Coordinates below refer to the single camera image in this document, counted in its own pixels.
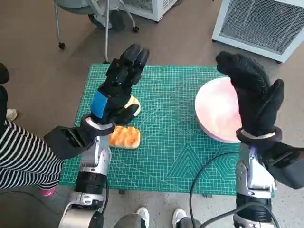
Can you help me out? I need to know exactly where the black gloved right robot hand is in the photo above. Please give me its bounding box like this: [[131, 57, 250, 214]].
[[215, 51, 285, 137]]

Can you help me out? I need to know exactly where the grey office chair with casters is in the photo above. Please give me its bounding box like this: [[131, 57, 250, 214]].
[[52, 0, 140, 50]]

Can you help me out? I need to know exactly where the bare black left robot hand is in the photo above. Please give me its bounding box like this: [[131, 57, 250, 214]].
[[90, 43, 151, 125]]

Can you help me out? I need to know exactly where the white metal pole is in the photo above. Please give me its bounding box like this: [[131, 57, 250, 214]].
[[104, 0, 112, 64]]

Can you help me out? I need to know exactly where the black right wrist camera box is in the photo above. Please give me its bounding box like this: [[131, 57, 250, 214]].
[[258, 140, 304, 190]]

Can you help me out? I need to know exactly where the green cutting mat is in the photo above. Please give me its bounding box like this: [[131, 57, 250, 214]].
[[58, 63, 241, 197]]

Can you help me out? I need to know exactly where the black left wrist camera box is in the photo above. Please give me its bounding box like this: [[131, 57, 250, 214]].
[[43, 125, 95, 160]]

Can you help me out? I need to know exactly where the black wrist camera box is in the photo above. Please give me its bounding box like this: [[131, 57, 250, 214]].
[[258, 140, 304, 190], [43, 125, 95, 160]]

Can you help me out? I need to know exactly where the person's white shoe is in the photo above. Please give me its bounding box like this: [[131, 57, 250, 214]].
[[5, 108, 19, 121]]

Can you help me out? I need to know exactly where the pink bowl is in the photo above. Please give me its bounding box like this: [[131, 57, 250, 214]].
[[194, 76, 243, 143]]

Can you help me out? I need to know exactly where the round toy bread bun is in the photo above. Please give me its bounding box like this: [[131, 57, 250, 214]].
[[123, 95, 141, 117]]

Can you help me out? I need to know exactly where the white mesh-door cabinet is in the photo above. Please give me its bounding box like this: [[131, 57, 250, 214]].
[[118, 0, 178, 24]]

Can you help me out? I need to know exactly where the person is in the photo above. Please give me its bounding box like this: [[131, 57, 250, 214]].
[[113, 207, 202, 228], [0, 63, 65, 197]]

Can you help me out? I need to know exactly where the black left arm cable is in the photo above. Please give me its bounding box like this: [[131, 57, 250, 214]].
[[94, 177, 110, 228]]

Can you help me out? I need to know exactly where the white appliance with mesh grille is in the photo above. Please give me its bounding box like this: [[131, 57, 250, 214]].
[[211, 0, 304, 64]]

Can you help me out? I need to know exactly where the long orange toy bread loaf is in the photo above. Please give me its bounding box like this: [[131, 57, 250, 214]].
[[108, 125, 141, 150]]

